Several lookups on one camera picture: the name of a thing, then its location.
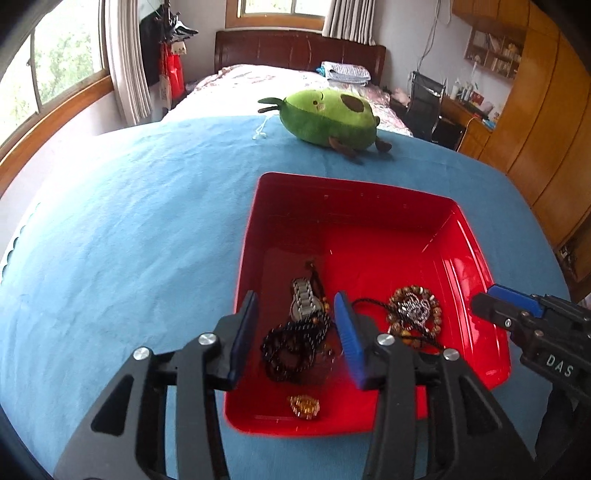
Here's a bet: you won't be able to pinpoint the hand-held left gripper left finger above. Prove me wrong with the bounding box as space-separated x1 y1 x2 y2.
54 291 259 480

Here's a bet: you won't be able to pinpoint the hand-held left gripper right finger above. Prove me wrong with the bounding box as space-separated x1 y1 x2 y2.
333 292 539 480

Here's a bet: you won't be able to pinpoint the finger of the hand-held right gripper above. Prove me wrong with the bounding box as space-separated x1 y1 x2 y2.
472 293 525 343
487 285 544 318

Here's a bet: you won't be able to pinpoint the black bead necklace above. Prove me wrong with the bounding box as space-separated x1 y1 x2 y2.
261 318 336 384

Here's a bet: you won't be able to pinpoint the brown bead bracelet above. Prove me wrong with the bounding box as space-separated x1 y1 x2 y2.
387 286 445 352

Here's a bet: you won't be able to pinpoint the silver metal watch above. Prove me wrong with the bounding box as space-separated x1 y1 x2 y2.
290 277 324 323

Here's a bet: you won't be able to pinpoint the silver chain bracelet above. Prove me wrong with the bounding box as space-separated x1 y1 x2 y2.
399 298 433 325

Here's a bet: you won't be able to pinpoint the gold bracelet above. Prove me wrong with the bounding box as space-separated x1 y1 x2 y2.
288 394 321 420

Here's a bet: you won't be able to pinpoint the red plastic tray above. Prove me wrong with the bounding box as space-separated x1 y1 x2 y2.
224 172 512 437

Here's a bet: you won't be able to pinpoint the person's right forearm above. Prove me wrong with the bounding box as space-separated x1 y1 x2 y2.
536 383 591 480

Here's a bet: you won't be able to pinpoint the wooden desk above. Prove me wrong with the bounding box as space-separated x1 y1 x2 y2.
434 95 498 161

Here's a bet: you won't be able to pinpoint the wooden wardrobe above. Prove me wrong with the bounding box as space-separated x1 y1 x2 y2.
452 0 591 289

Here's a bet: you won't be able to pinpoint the black office chair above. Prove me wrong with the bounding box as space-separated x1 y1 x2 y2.
406 71 467 149

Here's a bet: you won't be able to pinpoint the bottles on desk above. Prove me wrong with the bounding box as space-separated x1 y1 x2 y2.
450 78 476 102

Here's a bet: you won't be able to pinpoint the green avocado plush toy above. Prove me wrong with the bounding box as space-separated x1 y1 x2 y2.
257 89 393 165

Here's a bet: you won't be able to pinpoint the red hanging bag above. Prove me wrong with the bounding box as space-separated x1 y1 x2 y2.
159 41 187 100

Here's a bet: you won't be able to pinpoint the folded patterned cloth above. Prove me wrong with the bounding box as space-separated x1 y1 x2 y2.
316 61 372 86

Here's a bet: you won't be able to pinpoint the dark wooden headboard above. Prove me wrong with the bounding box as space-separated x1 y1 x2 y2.
215 30 387 86

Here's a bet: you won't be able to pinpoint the white curtain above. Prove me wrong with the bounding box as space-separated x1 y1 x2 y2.
105 0 153 127

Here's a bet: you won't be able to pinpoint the dark hanging clothes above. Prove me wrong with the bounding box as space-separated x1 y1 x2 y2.
139 0 199 88

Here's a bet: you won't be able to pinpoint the beige striped curtain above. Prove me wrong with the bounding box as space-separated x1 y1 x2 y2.
322 0 376 45

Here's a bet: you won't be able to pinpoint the small wooden framed window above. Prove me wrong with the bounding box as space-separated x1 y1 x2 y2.
225 0 334 32

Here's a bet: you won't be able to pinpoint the wooden wall shelf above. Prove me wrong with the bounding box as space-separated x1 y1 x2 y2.
464 28 527 82

